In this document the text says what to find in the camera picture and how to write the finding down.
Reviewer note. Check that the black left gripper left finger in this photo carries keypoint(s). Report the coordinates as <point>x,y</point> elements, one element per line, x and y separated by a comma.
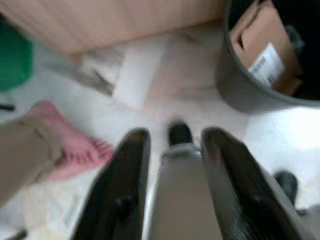
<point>120,190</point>

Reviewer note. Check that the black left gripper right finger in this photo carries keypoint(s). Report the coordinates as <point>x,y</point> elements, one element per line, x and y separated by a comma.
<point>240,195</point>

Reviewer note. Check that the brown cardboard box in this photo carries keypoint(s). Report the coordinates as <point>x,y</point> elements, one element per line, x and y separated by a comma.
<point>265,45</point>

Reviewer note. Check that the dark grey rubbish bin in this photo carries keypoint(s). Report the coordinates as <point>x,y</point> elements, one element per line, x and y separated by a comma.
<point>232,85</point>

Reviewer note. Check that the black robot foot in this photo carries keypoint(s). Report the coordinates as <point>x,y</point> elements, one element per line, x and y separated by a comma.
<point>287,185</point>

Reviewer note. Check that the person's foot in pink sock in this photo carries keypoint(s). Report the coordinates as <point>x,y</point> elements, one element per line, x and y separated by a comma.
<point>70,140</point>

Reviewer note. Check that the person's beige trouser leg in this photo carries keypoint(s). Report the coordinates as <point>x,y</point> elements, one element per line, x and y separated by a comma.
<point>25,155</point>

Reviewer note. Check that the green plastic object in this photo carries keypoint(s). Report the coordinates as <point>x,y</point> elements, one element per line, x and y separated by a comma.
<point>13,57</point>

